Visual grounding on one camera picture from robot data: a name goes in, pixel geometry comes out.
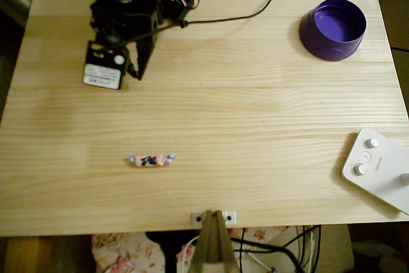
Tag candy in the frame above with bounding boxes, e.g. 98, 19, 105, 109
127, 152, 177, 169

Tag purple bowl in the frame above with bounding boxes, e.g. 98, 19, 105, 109
298, 0, 368, 63

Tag floral fabric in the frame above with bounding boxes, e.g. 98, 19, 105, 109
91, 225, 297, 273

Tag white lamp base with knobs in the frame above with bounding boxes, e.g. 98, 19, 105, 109
341, 127, 409, 217

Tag black camera box white label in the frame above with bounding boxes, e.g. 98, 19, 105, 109
82, 40, 129, 91

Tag thin black camera cable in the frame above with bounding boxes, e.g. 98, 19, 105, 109
123, 0, 297, 47

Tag white screwed bracket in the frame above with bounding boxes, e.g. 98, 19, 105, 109
190, 210, 238, 226

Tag white floor cable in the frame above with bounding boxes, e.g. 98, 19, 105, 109
176, 235, 201, 273

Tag olive camera stand pole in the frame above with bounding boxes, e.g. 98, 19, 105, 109
190, 209, 241, 273

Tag black floor cables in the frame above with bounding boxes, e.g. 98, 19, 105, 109
229, 224, 322, 273

